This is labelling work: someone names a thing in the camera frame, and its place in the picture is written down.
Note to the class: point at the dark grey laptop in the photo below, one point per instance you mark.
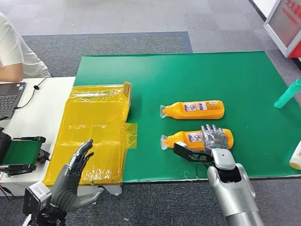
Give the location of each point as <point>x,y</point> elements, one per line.
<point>9,98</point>

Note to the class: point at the pale yellow bottle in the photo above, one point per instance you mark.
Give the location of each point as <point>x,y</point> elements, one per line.
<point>296,159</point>

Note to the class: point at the white red display stand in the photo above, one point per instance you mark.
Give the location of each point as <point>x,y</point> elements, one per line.
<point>284,25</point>

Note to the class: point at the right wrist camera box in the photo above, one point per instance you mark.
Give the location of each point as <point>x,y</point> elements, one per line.
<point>188,153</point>

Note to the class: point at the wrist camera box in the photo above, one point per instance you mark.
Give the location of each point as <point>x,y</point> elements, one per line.
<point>36,196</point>
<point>188,153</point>

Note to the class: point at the green table mat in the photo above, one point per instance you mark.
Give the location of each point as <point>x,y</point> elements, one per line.
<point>211,78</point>

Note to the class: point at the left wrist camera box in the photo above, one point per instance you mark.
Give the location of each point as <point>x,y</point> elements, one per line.
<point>36,196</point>

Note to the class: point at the yellow plastic-wrapped box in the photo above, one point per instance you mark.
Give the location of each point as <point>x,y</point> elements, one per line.
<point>93,115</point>

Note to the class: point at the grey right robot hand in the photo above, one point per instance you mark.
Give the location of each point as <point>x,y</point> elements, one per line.
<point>214,138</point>

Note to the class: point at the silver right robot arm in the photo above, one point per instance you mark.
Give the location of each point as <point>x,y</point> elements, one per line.
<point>234,196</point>

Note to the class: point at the white table support bracket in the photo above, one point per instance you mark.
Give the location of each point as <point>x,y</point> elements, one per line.
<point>114,189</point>

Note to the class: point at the small green belt conveyor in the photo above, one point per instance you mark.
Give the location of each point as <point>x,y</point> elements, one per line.
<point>21,153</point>

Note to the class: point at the teal plastic bottle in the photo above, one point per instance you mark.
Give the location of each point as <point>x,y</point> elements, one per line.
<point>287,95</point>

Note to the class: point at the orange bottle with clear cap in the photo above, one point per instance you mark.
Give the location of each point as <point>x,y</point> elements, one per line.
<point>185,139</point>
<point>179,110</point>

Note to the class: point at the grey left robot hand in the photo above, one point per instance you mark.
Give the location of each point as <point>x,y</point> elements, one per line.
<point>64,184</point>

